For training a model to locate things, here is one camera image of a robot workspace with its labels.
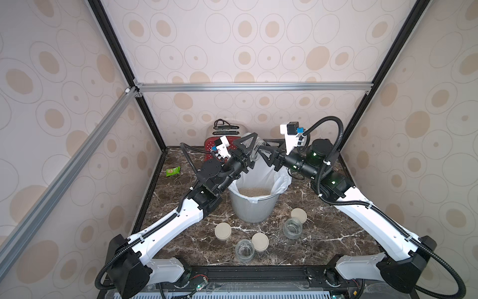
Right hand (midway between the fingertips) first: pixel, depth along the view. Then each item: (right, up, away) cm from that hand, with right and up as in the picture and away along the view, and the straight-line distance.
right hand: (267, 142), depth 61 cm
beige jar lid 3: (0, -42, +21) cm, 47 cm away
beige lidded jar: (-7, -45, +20) cm, 49 cm away
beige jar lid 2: (-17, -38, +25) cm, 49 cm away
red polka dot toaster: (-15, +12, +45) cm, 49 cm away
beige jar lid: (+20, -31, +29) cm, 47 cm away
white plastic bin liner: (+1, -16, +30) cm, 34 cm away
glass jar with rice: (+15, -37, +27) cm, 48 cm away
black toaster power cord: (-21, +16, +48) cm, 55 cm away
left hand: (-1, 0, -5) cm, 5 cm away
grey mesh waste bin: (-1, -30, +25) cm, 39 cm away
